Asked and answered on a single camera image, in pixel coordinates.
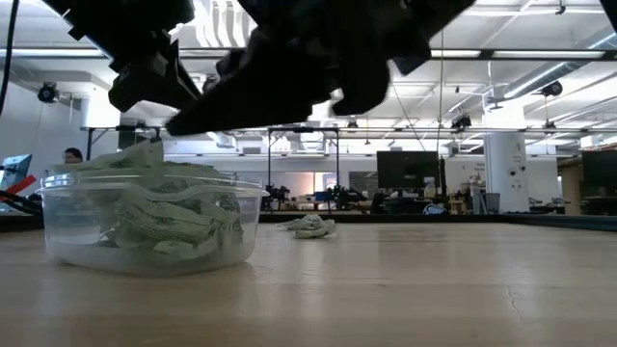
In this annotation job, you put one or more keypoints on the light wooden cabinet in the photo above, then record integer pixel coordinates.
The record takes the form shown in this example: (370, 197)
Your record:
(572, 188)

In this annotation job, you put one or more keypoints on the grey waste bin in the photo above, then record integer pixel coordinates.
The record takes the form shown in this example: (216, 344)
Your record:
(492, 203)

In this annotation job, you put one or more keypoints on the black computer monitor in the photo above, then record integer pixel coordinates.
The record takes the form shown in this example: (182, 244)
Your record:
(407, 168)
(600, 173)

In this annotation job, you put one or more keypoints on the clear plastic container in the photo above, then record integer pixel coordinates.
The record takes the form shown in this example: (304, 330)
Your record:
(67, 255)

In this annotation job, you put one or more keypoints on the blue white bag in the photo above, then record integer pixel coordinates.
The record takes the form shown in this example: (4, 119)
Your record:
(435, 209)

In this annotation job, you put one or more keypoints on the black overhead light beam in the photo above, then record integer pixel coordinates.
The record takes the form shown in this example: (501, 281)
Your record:
(544, 54)

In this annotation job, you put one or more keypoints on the black background robot arm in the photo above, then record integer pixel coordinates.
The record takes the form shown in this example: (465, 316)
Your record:
(347, 197)
(276, 197)

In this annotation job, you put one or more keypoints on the black ceiling spotlight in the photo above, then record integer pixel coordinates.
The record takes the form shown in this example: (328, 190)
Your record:
(461, 123)
(47, 94)
(552, 88)

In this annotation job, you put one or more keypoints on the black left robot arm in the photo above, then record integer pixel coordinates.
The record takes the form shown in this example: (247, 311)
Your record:
(120, 19)

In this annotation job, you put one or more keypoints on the person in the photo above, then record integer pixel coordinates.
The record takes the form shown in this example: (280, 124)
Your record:
(72, 155)

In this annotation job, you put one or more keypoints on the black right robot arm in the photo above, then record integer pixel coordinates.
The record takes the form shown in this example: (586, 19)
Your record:
(424, 14)

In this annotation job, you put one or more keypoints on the black background rig frame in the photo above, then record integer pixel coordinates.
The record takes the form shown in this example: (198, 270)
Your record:
(120, 128)
(303, 129)

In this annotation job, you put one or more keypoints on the bills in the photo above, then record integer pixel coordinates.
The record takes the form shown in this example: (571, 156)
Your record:
(308, 221)
(159, 221)
(315, 233)

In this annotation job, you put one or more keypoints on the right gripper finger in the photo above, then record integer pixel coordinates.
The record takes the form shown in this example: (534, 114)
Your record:
(279, 115)
(241, 96)

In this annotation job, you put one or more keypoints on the white round column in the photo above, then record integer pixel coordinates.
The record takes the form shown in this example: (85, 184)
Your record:
(506, 173)

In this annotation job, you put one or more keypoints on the monitor with blue screen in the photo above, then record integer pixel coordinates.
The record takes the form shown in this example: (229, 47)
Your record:
(17, 166)

